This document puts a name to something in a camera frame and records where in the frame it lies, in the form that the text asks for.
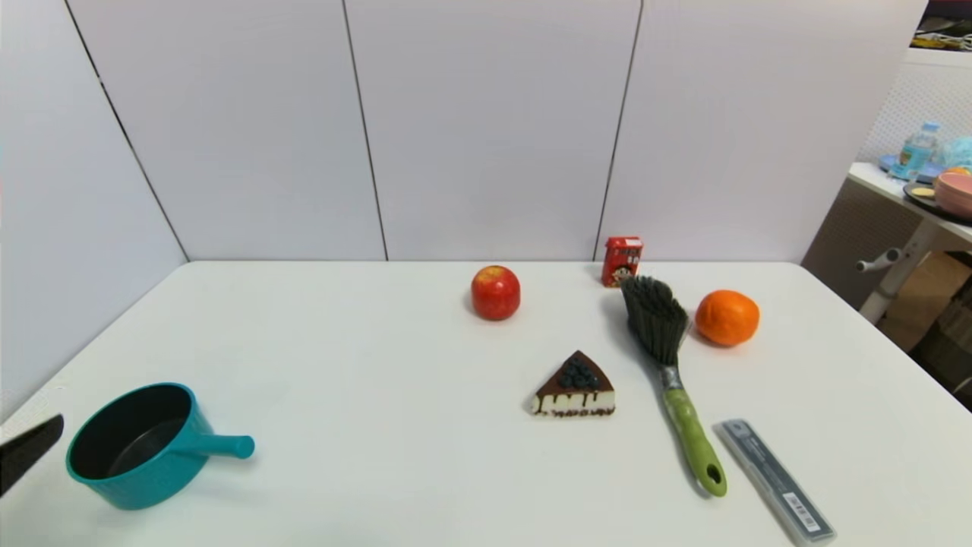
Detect black brush with green handle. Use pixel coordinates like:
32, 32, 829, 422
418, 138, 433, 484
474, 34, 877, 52
620, 275, 728, 498

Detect teal saucepan with black inside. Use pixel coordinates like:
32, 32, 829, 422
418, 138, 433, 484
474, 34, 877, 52
66, 382, 256, 511

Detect red apple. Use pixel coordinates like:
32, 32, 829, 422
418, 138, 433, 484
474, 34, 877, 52
471, 265, 522, 321

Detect chocolate blueberry cake slice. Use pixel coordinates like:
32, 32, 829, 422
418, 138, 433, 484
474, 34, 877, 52
531, 350, 617, 418

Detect red milk carton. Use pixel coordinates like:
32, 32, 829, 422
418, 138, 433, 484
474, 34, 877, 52
601, 236, 644, 289

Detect orange fruit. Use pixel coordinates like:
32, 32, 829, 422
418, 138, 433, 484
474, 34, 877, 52
695, 289, 760, 348

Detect grey plastic pencil case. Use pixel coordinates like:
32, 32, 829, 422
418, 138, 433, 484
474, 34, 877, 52
714, 419, 836, 546

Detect white side table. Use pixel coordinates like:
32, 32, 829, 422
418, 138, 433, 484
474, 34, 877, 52
847, 162, 972, 326

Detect blue plate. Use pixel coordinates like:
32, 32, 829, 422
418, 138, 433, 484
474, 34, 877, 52
879, 154, 946, 183

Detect cardboard box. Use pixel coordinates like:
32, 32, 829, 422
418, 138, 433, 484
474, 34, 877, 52
881, 251, 972, 352

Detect black tray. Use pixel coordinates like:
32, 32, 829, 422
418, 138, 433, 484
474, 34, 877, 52
902, 181, 972, 227

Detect clear water bottle blue label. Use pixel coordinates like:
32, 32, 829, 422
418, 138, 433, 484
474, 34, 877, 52
899, 122, 940, 179

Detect pink bowl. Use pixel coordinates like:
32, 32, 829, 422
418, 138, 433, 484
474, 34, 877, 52
933, 172, 972, 221

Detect white pegboard panel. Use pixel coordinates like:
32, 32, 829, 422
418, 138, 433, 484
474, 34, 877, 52
857, 47, 972, 164

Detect light blue bag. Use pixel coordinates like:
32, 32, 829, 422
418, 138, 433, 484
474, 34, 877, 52
940, 137, 972, 172

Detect dark shelf clutter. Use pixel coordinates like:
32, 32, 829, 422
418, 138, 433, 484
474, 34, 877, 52
915, 0, 972, 52

